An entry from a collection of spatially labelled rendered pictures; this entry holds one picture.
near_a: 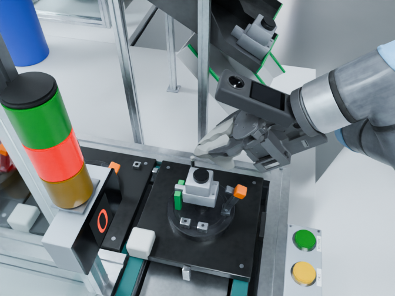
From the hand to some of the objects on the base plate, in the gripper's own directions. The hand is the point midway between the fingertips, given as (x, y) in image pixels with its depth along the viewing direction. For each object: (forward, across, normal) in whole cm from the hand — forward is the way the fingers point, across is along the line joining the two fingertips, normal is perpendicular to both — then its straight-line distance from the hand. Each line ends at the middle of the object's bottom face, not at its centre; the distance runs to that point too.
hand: (197, 148), depth 61 cm
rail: (+8, -28, -33) cm, 44 cm away
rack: (+29, +36, -15) cm, 49 cm away
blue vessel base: (+80, +60, +30) cm, 104 cm away
